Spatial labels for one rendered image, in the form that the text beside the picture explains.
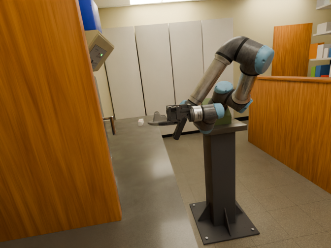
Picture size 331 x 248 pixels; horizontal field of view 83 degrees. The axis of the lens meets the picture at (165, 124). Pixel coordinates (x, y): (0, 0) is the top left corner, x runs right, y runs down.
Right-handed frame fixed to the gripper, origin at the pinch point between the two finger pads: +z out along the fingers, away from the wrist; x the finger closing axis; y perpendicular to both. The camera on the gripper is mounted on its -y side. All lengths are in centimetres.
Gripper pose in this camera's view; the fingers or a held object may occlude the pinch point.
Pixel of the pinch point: (150, 124)
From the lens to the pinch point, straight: 88.2
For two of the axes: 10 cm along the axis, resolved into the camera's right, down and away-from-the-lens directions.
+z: -9.9, 1.3, -1.0
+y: -1.0, -9.6, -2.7
